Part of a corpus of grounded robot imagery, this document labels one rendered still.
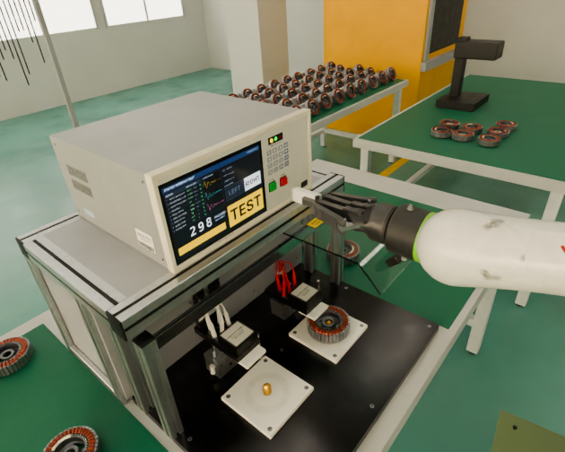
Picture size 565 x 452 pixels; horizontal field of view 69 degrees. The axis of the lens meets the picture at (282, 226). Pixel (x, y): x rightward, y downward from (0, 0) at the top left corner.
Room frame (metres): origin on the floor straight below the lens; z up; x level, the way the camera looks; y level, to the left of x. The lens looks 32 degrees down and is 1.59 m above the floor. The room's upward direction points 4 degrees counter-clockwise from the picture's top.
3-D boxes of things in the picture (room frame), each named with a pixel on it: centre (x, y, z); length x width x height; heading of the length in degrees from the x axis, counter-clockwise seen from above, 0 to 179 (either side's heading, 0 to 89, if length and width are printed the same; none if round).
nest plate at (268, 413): (0.60, 0.06, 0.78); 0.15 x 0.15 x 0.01; 48
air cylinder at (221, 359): (0.69, 0.17, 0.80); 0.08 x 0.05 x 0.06; 138
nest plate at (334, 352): (0.78, -0.10, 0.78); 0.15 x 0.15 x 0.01; 48
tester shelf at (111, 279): (0.90, 0.22, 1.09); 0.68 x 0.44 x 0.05; 138
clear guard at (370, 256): (0.84, -0.16, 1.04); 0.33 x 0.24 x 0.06; 48
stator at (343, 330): (0.78, -0.10, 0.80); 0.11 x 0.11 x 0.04
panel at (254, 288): (0.86, 0.17, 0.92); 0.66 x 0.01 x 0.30; 138
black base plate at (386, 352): (0.70, -0.01, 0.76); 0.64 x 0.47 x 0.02; 138
